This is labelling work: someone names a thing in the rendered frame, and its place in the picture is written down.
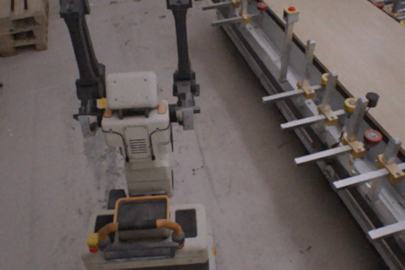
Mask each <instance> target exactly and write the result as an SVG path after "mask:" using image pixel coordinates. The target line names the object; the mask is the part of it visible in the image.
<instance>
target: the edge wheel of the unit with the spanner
mask: <svg viewBox="0 0 405 270"><path fill-rule="evenodd" d="M381 138H382V136H381V134H380V133H379V132H378V131H376V130H367V131H366V132H365V134H364V137H363V139H364V141H365V142H366V143H367V144H368V145H378V144H379V143H380V142H381Z"/></svg>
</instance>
